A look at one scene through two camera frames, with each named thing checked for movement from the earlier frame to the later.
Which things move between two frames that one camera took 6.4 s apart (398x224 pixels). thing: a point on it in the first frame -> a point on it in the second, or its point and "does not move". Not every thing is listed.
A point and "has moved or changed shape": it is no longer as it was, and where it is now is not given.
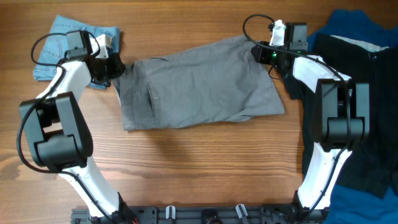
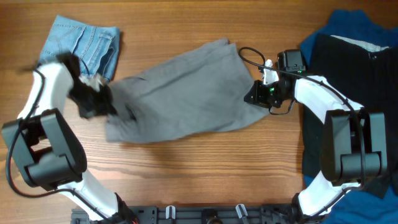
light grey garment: [370, 47] does not move
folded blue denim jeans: [53, 50] does not move
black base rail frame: [195, 214] does not move
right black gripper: [261, 57] -> [257, 97]
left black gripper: [118, 66] -> [105, 108]
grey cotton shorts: [219, 81] has moved or changed shape
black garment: [372, 165] does not move
